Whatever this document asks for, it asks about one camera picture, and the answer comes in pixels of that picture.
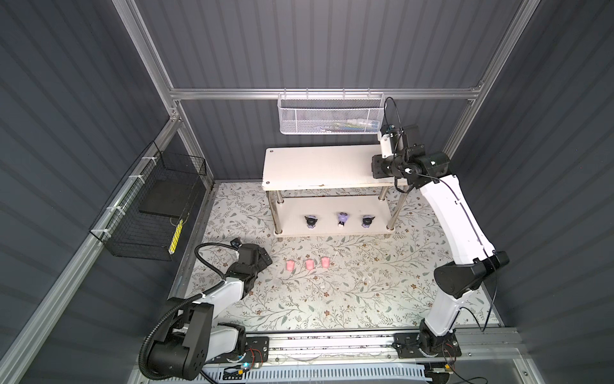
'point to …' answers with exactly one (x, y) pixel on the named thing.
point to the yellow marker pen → (176, 237)
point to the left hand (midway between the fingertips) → (256, 258)
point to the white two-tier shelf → (328, 190)
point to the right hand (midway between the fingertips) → (378, 164)
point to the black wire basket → (140, 220)
